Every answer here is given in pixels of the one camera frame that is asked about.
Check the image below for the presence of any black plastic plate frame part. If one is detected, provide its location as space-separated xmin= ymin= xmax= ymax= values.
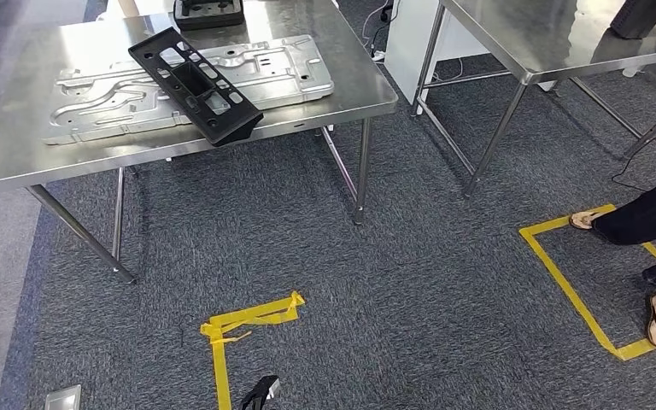
xmin=128 ymin=26 xmax=265 ymax=149

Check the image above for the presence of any stainless steel work table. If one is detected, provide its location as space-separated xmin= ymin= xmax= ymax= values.
xmin=0 ymin=0 xmax=400 ymax=286
xmin=409 ymin=0 xmax=656 ymax=200

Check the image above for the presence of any stamped aluminium sheet panel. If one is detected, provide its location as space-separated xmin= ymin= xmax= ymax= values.
xmin=42 ymin=34 xmax=336 ymax=147

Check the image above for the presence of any white cabinet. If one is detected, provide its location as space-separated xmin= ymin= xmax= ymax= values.
xmin=383 ymin=0 xmax=490 ymax=107

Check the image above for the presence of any crumpled yellow floor tape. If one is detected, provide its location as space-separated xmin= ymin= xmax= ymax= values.
xmin=200 ymin=291 xmax=307 ymax=410

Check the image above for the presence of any black plastic tool case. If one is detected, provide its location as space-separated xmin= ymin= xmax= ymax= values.
xmin=173 ymin=0 xmax=246 ymax=32

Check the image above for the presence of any yellow floor tape square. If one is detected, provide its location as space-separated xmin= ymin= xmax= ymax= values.
xmin=518 ymin=203 xmax=656 ymax=362

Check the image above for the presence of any white table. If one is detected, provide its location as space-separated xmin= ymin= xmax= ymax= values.
xmin=98 ymin=0 xmax=179 ymax=22

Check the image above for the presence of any white power cable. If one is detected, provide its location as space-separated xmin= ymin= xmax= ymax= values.
xmin=360 ymin=0 xmax=397 ymax=55

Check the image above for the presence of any black floor cable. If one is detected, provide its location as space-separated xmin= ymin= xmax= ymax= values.
xmin=611 ymin=113 xmax=656 ymax=194

